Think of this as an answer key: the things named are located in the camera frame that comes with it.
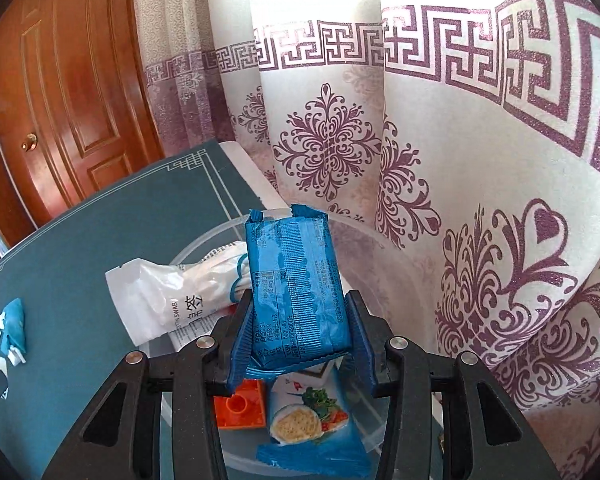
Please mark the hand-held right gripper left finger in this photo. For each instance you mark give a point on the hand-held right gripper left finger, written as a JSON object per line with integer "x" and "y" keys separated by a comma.
{"x": 242, "y": 342}

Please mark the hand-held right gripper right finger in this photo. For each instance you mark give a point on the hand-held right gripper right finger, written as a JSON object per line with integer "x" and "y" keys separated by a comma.
{"x": 362, "y": 350}

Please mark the orange yellow toy block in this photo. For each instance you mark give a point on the orange yellow toy block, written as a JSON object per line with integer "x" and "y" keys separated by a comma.
{"x": 240, "y": 405}

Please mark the plain blue biscuit packet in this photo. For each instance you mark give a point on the plain blue biscuit packet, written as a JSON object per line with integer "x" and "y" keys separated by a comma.
{"x": 300, "y": 285}

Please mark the clear plastic container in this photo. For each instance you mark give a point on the clear plastic container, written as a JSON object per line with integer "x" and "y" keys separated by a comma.
{"x": 380, "y": 270}

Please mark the blue cracker packet with picture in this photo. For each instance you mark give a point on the blue cracker packet with picture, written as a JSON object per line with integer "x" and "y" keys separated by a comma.
{"x": 305, "y": 427}

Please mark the white plastic swab bag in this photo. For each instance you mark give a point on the white plastic swab bag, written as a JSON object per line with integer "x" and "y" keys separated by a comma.
{"x": 150, "y": 290}

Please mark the white purple patterned curtain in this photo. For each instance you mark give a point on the white purple patterned curtain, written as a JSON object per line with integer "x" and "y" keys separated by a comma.
{"x": 480, "y": 185}

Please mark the wooden bookshelf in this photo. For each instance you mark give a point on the wooden bookshelf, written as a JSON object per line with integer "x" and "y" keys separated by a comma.
{"x": 0, "y": 185}

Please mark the brass door knob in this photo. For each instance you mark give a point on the brass door knob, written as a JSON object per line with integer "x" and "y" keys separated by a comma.
{"x": 29, "y": 142}

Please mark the wooden door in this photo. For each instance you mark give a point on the wooden door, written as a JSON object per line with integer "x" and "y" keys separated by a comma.
{"x": 80, "y": 85}

